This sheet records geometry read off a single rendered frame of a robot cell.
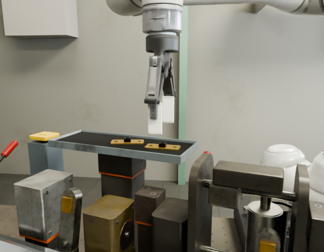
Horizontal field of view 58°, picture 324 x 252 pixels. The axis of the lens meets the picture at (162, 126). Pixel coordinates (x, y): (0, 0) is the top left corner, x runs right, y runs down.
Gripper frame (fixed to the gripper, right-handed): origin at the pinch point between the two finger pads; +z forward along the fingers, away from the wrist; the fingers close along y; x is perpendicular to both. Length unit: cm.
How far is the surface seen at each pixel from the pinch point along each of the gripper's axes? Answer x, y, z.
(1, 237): -29.6, 20.7, 21.6
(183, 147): 5.1, -1.5, 6.0
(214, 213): 6, -190, 122
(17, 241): -25.3, 21.3, 21.6
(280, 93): 69, -272, 16
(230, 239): 18, -38, 52
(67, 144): -23.9, 2.9, 6.0
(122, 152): -8.1, 5.5, 6.2
